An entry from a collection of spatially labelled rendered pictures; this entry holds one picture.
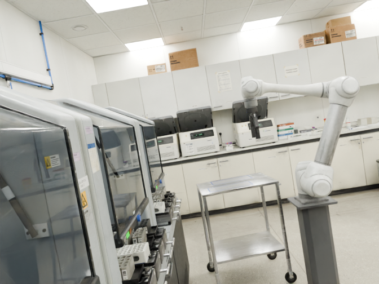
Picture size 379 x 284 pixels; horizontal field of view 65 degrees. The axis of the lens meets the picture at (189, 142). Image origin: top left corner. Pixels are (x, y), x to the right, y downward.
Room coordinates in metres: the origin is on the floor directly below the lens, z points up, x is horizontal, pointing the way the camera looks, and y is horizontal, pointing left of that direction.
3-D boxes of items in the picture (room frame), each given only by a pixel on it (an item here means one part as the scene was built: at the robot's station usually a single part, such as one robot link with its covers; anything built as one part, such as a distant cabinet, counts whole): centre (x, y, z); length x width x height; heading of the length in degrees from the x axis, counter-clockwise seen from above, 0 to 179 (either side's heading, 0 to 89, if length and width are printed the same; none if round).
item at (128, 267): (1.12, 0.31, 0.85); 0.12 x 0.02 x 0.06; 179
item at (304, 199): (2.07, -0.77, 0.73); 0.22 x 0.18 x 0.06; 178
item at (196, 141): (4.57, -0.14, 1.24); 0.62 x 0.56 x 0.69; 179
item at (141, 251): (1.27, 0.41, 0.83); 0.30 x 0.10 x 0.06; 88
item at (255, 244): (2.46, -0.31, 0.41); 0.67 x 0.46 x 0.82; 94
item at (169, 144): (4.58, 0.44, 1.22); 0.62 x 0.56 x 0.64; 177
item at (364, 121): (4.69, -2.83, 0.95); 0.25 x 0.11 x 0.10; 84
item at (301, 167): (2.04, -0.77, 0.87); 0.18 x 0.16 x 0.22; 172
